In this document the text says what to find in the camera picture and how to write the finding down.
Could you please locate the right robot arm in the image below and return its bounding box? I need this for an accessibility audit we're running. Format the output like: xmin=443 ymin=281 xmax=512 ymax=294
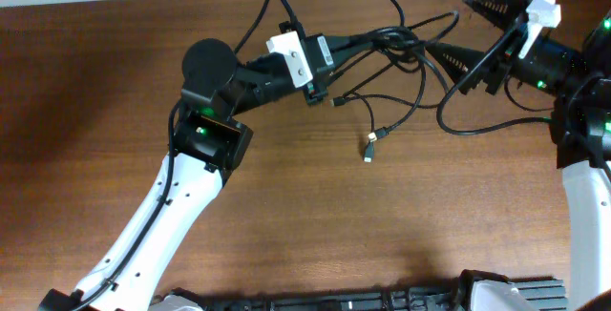
xmin=428 ymin=0 xmax=610 ymax=310

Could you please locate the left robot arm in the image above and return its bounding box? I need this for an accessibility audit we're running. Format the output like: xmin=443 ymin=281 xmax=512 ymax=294
xmin=39 ymin=31 xmax=373 ymax=310

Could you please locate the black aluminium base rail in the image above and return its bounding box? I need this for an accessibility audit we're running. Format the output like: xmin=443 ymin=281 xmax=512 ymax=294
xmin=149 ymin=270 xmax=569 ymax=311

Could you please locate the black cable bundle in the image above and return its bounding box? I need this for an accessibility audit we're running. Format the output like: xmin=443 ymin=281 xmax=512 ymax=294
xmin=298 ymin=0 xmax=460 ymax=164

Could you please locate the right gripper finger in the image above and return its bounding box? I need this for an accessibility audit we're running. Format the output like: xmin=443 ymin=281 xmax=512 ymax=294
xmin=462 ymin=0 xmax=527 ymax=31
xmin=426 ymin=42 xmax=495 ymax=94

